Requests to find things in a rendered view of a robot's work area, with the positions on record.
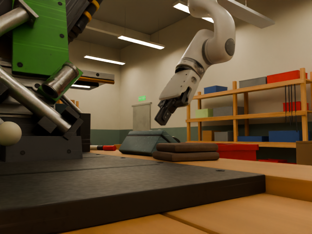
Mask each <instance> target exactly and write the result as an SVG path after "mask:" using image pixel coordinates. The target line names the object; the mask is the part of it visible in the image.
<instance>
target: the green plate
mask: <svg viewBox="0 0 312 234"><path fill-rule="evenodd" d="M23 1H24V2H25V3H26V4H27V5H28V6H29V7H30V8H31V9H32V10H33V11H34V12H35V13H36V14H37V15H38V16H39V18H38V21H37V23H36V26H35V28H33V29H32V28H31V27H30V26H29V25H28V24H27V23H26V22H25V23H23V24H21V25H20V26H18V27H16V28H14V29H12V73H14V74H22V75H30V76H38V77H45V78H49V77H50V76H51V75H52V74H53V73H54V72H55V71H56V70H57V69H58V68H59V67H60V66H62V65H63V64H64V63H65V62H66V61H67V60H69V48H68V33H67V19H66V4H65V0H23Z"/></svg>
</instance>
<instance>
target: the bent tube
mask: <svg viewBox="0 0 312 234"><path fill-rule="evenodd" d="M38 18H39V16H38V15H37V14H36V13H35V12H34V11H33V10H32V9H31V8H30V7H29V6H28V5H27V4H26V3H25V2H24V1H23V0H14V4H13V10H11V11H9V12H7V13H6V14H4V15H2V16H0V37H1V36H2V35H3V34H5V33H7V32H8V31H10V30H12V29H14V28H16V27H18V26H20V25H21V24H23V23H25V22H26V23H27V24H28V25H29V26H30V27H31V28H32V29H33V28H35V26H36V23H37V21H38ZM0 82H1V83H3V84H4V85H5V86H6V87H8V91H7V94H8V95H10V96H11V97H12V98H14V99H15V100H16V101H18V102H19V103H20V104H22V105H23V106H24V107H26V108H27V109H28V110H29V111H31V112H32V113H33V114H34V115H36V116H37V117H38V118H40V119H41V118H42V117H43V116H45V117H46V118H48V119H49V120H50V121H52V122H53V123H54V124H56V125H57V127H56V128H55V129H54V130H56V131H57V132H58V133H59V134H61V135H62V136H63V135H64V134H65V133H66V132H67V131H68V129H69V128H70V127H71V126H72V123H71V122H69V121H68V120H67V119H66V118H64V117H63V116H62V115H60V114H59V113H58V112H57V111H55V110H54V109H53V108H52V107H51V106H49V105H48V104H47V103H45V102H44V101H43V100H42V99H40V98H39V97H38V96H36V95H35V94H34V93H33V92H31V91H30V90H29V89H28V88H26V87H25V86H24V85H23V84H21V83H20V82H19V81H18V80H16V79H15V78H14V77H12V76H11V75H10V74H9V73H7V72H6V71H5V70H4V69H3V68H2V67H1V66H0Z"/></svg>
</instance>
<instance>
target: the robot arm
mask: <svg viewBox="0 0 312 234"><path fill-rule="evenodd" d="M188 11H189V13H190V14H191V15H192V16H193V17H196V18H211V19H212V20H213V23H214V32H213V31H211V30H207V29H202V30H199V31H198V32H197V33H196V35H195V36H194V38H193V40H192V41H191V43H190V44H189V46H188V48H187V49H186V51H185V53H184V54H183V56H182V57H181V59H180V61H179V62H178V64H177V66H176V67H175V74H174V76H173V77H172V78H171V79H170V81H169V82H168V83H167V85H166V86H165V88H164V89H163V91H162V93H161V94H160V96H159V100H161V101H160V103H159V104H158V105H157V106H159V107H160V110H159V111H158V113H157V115H156V116H155V118H154V120H155V121H156V122H157V123H159V124H160V125H161V126H165V125H166V123H167V122H168V120H169V118H170V117H171V115H172V114H173V113H174V112H175V110H176V109H177V108H180V107H186V106H188V105H189V104H190V102H191V101H192V99H193V97H194V95H195V92H196V90H197V88H198V85H199V82H200V81H201V79H202V77H203V75H204V73H205V71H206V70H207V69H208V68H209V67H210V66H211V65H214V64H219V63H224V62H227V61H229V60H231V59H232V57H233V55H234V51H235V24H234V20H233V18H232V16H231V15H230V13H229V12H228V11H227V10H226V9H225V8H223V7H222V6H220V5H219V4H218V3H217V0H188Z"/></svg>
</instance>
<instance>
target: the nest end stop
mask: <svg viewBox="0 0 312 234"><path fill-rule="evenodd" d="M82 123H83V120H82V119H80V118H78V119H77V120H76V121H75V122H74V123H73V124H72V126H71V127H70V128H69V130H68V131H67V132H66V133H65V134H64V135H63V137H64V138H65V139H66V140H69V139H70V138H71V136H72V135H73V134H74V133H75V131H76V130H77V129H78V128H79V126H80V125H81V124H82Z"/></svg>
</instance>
